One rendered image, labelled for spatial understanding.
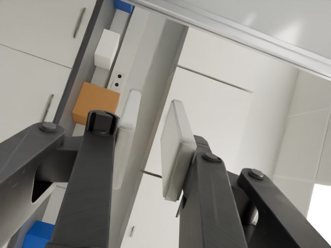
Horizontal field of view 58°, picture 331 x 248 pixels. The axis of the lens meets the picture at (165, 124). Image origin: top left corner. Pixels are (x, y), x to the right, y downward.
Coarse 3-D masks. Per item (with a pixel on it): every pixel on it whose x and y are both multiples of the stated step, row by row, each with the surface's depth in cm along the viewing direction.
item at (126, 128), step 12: (132, 96) 17; (132, 108) 15; (120, 120) 13; (132, 120) 13; (120, 132) 12; (132, 132) 12; (120, 144) 12; (120, 156) 13; (120, 168) 13; (120, 180) 13
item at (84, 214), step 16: (96, 112) 12; (96, 128) 12; (112, 128) 12; (80, 144) 10; (96, 144) 11; (112, 144) 11; (80, 160) 9; (96, 160) 10; (112, 160) 10; (80, 176) 9; (96, 176) 9; (112, 176) 9; (80, 192) 8; (96, 192) 8; (64, 208) 7; (80, 208) 7; (96, 208) 7; (64, 224) 7; (80, 224) 7; (96, 224) 7; (64, 240) 6; (80, 240) 6; (96, 240) 6
